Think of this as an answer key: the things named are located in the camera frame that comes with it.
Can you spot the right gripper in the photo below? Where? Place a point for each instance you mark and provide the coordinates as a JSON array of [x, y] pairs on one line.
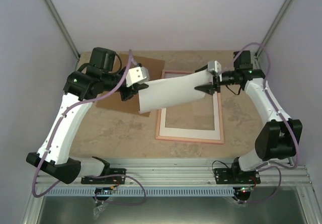
[[210, 88]]

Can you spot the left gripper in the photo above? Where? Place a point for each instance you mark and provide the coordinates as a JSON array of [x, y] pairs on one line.
[[133, 90]]

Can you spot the white paper sheet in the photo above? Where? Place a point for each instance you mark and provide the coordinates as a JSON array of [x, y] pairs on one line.
[[169, 92]]

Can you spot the clear acrylic sheet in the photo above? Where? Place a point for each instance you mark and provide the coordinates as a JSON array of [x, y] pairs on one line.
[[197, 115]]

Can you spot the pink picture frame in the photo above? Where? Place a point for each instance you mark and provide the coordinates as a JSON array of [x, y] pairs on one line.
[[221, 123]]

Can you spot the white mat board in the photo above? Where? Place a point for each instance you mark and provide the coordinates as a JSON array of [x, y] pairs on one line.
[[216, 118]]

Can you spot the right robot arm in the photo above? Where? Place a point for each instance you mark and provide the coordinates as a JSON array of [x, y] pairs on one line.
[[280, 135]]

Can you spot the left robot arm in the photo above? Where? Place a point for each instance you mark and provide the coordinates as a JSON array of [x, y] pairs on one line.
[[91, 82]]

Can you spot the brown backing board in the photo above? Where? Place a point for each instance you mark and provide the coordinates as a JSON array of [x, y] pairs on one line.
[[155, 68]]

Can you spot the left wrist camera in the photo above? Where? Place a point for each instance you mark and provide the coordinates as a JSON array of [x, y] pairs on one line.
[[137, 75]]

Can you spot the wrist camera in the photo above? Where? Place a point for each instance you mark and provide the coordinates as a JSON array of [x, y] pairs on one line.
[[214, 67], [137, 75]]

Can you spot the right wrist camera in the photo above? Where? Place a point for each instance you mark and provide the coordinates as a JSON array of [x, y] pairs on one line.
[[214, 67]]

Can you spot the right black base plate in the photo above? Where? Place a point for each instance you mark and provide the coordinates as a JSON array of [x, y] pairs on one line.
[[228, 176]]

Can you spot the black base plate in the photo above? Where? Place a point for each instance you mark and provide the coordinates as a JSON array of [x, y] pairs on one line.
[[113, 176], [228, 176]]

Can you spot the aluminium rail base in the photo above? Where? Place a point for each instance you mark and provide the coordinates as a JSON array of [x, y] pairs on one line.
[[283, 196]]

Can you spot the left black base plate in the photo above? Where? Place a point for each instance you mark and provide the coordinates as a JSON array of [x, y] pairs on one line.
[[113, 176]]

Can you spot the right corner aluminium post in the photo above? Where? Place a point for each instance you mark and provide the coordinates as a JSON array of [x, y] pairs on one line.
[[277, 20]]

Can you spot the blue grey cable duct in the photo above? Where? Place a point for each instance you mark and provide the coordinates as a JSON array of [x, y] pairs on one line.
[[147, 191]]

